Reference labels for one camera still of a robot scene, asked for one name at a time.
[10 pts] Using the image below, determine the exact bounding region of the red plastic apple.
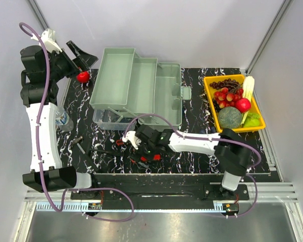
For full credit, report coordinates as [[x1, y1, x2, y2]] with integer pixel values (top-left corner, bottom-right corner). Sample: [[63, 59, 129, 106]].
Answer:
[[76, 71, 90, 83]]

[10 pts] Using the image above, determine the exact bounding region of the aluminium frame post right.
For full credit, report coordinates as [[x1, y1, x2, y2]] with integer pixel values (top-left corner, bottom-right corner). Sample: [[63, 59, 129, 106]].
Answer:
[[244, 0, 293, 76]]

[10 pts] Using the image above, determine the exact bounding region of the black marble pattern mat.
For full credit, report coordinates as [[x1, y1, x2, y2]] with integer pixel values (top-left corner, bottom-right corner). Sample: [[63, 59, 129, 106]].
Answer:
[[40, 67, 272, 175]]

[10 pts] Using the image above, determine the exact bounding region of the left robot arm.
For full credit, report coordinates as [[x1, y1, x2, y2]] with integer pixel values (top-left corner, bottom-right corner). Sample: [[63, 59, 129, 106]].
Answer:
[[20, 40, 99, 199]]

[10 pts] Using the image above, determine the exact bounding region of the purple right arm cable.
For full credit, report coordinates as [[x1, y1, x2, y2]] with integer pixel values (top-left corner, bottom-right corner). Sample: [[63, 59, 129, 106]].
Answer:
[[125, 114, 262, 219]]

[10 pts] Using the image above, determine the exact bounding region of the red utility knife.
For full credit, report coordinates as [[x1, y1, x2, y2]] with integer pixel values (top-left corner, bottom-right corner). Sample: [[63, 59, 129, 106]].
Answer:
[[116, 140, 125, 146], [130, 154, 161, 163]]

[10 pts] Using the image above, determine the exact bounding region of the aluminium frame post left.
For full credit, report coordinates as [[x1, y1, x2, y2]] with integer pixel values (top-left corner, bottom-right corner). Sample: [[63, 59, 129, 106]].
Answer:
[[26, 0, 49, 30]]

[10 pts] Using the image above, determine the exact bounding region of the dark purple grape bunch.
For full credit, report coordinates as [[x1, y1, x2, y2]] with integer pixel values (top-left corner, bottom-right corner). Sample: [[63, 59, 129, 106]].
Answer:
[[210, 79, 240, 91]]

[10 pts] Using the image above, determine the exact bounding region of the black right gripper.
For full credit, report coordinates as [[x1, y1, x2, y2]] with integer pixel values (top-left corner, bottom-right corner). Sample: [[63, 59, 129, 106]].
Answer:
[[129, 139, 157, 169]]

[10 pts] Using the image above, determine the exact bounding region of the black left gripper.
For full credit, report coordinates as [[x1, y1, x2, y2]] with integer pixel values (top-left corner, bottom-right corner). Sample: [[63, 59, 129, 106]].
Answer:
[[45, 40, 97, 82]]

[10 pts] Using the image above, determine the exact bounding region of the clear water bottle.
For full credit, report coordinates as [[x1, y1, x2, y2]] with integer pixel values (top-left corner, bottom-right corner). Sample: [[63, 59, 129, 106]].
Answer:
[[55, 106, 74, 132]]

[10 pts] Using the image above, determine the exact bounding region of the green pepper toy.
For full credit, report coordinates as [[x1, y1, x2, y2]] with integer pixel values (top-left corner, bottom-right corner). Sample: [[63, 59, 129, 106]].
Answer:
[[243, 112, 261, 128]]

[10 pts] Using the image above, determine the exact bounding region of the white corn cob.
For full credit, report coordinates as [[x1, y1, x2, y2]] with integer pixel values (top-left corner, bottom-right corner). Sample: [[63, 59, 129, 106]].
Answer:
[[242, 76, 255, 101]]

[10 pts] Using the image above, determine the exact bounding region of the black handled tool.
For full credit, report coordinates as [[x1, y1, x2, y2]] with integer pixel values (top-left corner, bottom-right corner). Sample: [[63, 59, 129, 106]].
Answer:
[[89, 149, 123, 156]]

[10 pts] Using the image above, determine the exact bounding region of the aluminium front rail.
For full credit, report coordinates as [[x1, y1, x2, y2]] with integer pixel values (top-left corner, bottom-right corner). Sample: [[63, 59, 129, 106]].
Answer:
[[24, 181, 299, 212]]

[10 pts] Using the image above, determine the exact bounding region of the aluminium frame post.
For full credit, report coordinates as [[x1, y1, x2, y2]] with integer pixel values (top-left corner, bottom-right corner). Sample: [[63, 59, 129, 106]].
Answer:
[[26, 0, 49, 30], [244, 0, 293, 76]]

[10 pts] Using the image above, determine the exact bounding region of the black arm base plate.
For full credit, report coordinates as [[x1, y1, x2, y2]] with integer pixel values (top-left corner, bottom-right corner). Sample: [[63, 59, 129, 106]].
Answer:
[[71, 183, 249, 210]]

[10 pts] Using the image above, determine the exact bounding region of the yellow plastic fruit tray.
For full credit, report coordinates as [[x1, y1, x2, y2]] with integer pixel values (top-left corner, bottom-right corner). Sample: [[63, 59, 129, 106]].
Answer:
[[204, 74, 266, 133]]

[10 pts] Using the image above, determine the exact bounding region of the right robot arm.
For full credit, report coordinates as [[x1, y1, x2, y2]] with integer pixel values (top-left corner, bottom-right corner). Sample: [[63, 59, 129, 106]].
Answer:
[[126, 125, 252, 200]]

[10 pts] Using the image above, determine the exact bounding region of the translucent green tool box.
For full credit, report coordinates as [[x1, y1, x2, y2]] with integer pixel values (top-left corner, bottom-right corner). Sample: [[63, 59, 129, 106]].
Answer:
[[89, 48, 191, 131]]

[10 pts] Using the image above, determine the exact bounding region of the small hammer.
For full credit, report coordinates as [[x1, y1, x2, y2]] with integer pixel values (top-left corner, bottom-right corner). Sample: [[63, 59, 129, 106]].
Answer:
[[70, 136, 86, 154]]

